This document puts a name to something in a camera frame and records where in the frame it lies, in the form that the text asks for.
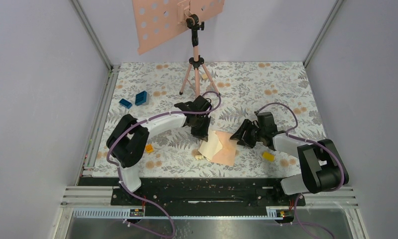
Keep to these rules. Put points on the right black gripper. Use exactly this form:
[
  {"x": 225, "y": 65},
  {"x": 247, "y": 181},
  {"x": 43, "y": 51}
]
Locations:
[{"x": 246, "y": 125}]

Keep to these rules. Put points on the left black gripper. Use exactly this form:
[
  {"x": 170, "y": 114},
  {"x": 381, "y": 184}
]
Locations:
[{"x": 203, "y": 134}]

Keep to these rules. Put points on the tan paper envelope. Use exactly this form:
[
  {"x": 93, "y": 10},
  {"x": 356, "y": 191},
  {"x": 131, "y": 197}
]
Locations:
[{"x": 219, "y": 148}]

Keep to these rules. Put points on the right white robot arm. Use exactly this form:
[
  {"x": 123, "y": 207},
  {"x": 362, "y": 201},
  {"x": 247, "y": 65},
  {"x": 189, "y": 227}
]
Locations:
[{"x": 321, "y": 166}]

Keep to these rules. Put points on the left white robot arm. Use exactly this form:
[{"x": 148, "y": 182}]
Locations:
[{"x": 127, "y": 142}]

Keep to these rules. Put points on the yellow toy brick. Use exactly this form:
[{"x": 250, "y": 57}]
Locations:
[{"x": 268, "y": 156}]

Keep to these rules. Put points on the floral patterned table mat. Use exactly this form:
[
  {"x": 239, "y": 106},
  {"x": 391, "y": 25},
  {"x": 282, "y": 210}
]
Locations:
[{"x": 281, "y": 88}]

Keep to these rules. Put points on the orange square toy brick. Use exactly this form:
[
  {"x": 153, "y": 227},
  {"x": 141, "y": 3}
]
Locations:
[{"x": 149, "y": 148}]

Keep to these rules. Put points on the large blue toy brick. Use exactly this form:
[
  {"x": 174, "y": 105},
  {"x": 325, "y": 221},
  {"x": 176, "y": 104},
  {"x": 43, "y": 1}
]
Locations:
[{"x": 142, "y": 98}]

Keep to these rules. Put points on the small blue toy brick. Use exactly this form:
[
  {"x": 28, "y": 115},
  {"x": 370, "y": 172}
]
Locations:
[{"x": 125, "y": 103}]

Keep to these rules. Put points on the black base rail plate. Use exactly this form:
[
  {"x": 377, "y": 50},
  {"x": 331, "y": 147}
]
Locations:
[{"x": 198, "y": 197}]

